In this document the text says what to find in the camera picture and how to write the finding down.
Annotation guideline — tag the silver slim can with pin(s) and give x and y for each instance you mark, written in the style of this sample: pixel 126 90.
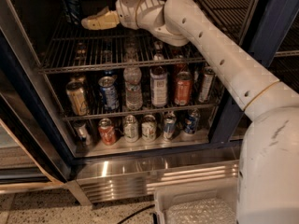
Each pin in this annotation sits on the silver slim can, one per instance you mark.
pixel 206 85

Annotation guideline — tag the blue silver can bottom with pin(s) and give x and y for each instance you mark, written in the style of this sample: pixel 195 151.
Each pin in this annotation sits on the blue silver can bottom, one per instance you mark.
pixel 169 127

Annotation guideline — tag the dark blue can bottom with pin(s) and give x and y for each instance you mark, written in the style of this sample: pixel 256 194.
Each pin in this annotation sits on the dark blue can bottom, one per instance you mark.
pixel 191 121

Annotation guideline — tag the blue pepsi can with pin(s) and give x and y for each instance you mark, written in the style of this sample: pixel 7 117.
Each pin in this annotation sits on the blue pepsi can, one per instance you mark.
pixel 72 11

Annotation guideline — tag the middle wire shelf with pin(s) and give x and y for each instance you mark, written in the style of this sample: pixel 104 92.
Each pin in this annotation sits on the middle wire shelf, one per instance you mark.
pixel 97 110

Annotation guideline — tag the pale green can bottom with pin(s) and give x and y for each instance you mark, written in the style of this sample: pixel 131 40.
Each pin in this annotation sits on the pale green can bottom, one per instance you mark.
pixel 130 128

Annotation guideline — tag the open fridge glass door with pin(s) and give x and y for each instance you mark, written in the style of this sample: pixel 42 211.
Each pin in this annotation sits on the open fridge glass door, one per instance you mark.
pixel 29 160

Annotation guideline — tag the wire shelf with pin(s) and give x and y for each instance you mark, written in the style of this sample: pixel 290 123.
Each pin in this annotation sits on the wire shelf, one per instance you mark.
pixel 97 110
pixel 78 50

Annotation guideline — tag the white plastic bin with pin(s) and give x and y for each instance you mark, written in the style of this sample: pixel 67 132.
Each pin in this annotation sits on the white plastic bin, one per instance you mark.
pixel 205 202

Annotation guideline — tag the silver can bottom left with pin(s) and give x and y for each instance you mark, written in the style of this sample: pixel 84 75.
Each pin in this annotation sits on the silver can bottom left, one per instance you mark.
pixel 80 127

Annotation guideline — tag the orange soda can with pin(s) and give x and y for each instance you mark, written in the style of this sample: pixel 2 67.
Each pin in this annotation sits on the orange soda can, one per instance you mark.
pixel 183 88

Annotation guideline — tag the stainless fridge base grille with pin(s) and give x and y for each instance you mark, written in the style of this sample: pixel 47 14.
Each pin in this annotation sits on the stainless fridge base grille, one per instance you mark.
pixel 137 177

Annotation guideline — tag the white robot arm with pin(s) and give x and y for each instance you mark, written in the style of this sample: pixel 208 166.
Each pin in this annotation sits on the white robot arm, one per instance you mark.
pixel 268 180

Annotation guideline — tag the clear water bottle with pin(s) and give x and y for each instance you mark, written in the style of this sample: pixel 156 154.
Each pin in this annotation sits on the clear water bottle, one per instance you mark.
pixel 132 76

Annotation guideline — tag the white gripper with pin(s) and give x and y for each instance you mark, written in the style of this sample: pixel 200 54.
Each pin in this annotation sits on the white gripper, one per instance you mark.
pixel 127 9

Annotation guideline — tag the top wire shelf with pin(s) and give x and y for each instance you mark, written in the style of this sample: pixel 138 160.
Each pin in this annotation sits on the top wire shelf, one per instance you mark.
pixel 78 50

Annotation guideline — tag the red soda can bottom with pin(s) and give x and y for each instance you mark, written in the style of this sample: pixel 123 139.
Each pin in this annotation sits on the red soda can bottom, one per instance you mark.
pixel 107 132

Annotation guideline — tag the dark blue fridge frame post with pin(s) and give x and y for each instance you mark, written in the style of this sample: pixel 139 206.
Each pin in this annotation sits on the dark blue fridge frame post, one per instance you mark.
pixel 271 21

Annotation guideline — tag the blue soda can middle shelf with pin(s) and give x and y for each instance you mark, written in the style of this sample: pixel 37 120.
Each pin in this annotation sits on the blue soda can middle shelf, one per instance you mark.
pixel 108 93

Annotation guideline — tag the gold soda can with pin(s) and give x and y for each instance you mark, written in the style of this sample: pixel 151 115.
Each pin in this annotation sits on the gold soda can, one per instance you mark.
pixel 77 96

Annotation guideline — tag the white green can bottom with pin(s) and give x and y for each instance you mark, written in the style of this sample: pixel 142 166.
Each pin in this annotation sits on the white green can bottom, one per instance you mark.
pixel 148 127

